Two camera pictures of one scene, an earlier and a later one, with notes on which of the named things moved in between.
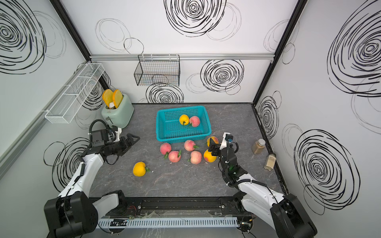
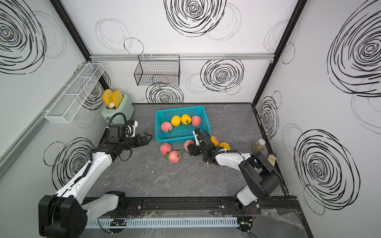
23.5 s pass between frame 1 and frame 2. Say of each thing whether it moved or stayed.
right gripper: moved
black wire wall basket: stayed
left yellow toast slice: stayed
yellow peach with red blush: stayed
